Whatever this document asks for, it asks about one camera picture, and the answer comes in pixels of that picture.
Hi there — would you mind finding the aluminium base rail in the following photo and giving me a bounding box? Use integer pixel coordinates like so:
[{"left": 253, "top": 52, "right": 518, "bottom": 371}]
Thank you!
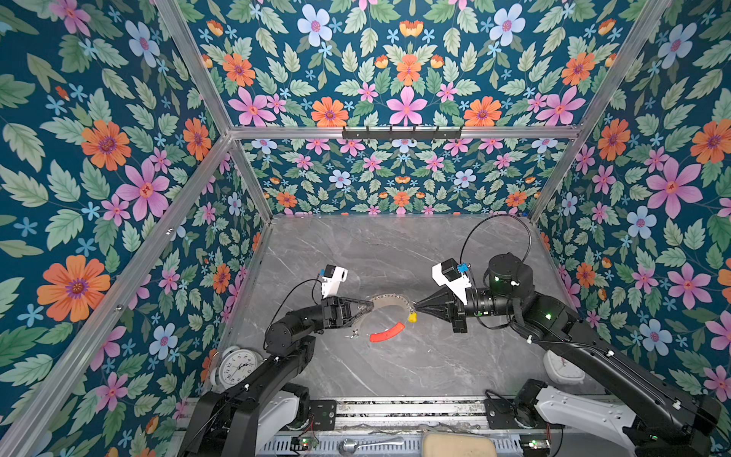
[{"left": 187, "top": 395, "right": 572, "bottom": 438}]

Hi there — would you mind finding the aluminium horizontal back bar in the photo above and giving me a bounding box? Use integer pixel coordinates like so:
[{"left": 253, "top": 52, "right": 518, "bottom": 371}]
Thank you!
[{"left": 228, "top": 126, "right": 579, "bottom": 141}]

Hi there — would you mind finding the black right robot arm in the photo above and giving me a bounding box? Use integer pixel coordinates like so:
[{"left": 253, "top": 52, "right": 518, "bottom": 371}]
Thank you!
[{"left": 415, "top": 253, "right": 721, "bottom": 456}]

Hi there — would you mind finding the round white alarm clock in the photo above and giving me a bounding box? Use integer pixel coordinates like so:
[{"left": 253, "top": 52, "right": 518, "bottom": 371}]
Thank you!
[{"left": 211, "top": 346, "right": 264, "bottom": 390}]

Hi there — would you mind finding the black hook rail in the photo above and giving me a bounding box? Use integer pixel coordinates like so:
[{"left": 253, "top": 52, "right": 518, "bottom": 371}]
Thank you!
[{"left": 341, "top": 126, "right": 463, "bottom": 142}]

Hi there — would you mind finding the black camera cable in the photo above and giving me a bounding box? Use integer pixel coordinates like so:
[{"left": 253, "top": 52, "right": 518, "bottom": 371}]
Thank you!
[
  {"left": 263, "top": 278, "right": 324, "bottom": 344},
  {"left": 459, "top": 213, "right": 533, "bottom": 270}
]

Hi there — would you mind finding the aluminium left diagonal bar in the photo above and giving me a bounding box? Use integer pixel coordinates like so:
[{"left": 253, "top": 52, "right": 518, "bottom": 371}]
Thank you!
[{"left": 1, "top": 133, "right": 233, "bottom": 456}]

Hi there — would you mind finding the large keyring with red grip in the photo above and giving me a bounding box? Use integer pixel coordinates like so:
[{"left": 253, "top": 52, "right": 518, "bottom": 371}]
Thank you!
[{"left": 350, "top": 293, "right": 417, "bottom": 344}]

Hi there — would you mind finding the black right camera cable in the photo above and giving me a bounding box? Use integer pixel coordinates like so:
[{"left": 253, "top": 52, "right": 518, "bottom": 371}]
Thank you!
[{"left": 459, "top": 213, "right": 533, "bottom": 270}]

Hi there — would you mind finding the white square clock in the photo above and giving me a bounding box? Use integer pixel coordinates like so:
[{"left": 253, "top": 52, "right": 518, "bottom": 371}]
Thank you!
[{"left": 543, "top": 352, "right": 586, "bottom": 386}]

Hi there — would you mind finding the aluminium frame post back right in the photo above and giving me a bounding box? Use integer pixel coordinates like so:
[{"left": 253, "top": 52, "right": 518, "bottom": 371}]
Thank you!
[{"left": 529, "top": 0, "right": 672, "bottom": 226}]

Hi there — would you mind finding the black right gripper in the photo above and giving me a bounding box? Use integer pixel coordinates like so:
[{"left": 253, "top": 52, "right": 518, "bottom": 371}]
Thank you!
[{"left": 415, "top": 286, "right": 520, "bottom": 335}]

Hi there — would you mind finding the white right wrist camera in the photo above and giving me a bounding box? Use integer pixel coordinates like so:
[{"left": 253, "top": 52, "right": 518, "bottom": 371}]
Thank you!
[{"left": 431, "top": 258, "right": 472, "bottom": 305}]

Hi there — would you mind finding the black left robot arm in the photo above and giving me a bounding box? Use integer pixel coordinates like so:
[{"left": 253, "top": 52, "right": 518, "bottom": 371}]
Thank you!
[{"left": 178, "top": 296, "right": 375, "bottom": 456}]

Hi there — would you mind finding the aluminium frame post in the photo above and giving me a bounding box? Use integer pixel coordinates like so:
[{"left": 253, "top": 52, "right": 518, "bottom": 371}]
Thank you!
[
  {"left": 529, "top": 0, "right": 672, "bottom": 226},
  {"left": 156, "top": 1, "right": 273, "bottom": 227}
]

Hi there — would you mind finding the black left camera cable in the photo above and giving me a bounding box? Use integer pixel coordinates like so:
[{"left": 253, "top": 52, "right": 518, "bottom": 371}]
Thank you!
[{"left": 263, "top": 278, "right": 324, "bottom": 344}]

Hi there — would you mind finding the beige foam pad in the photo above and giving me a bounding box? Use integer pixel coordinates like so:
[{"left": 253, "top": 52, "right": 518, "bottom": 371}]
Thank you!
[{"left": 421, "top": 432, "right": 498, "bottom": 457}]

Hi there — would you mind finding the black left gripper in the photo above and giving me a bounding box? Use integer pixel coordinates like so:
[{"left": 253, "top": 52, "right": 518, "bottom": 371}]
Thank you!
[{"left": 281, "top": 302, "right": 373, "bottom": 340}]

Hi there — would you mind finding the aluminium frame post back left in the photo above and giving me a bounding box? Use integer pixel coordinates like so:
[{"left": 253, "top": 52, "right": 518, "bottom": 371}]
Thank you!
[{"left": 156, "top": 1, "right": 273, "bottom": 227}]

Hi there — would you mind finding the metal spoon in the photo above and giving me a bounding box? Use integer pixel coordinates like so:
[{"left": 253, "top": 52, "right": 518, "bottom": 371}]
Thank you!
[{"left": 338, "top": 437, "right": 405, "bottom": 457}]

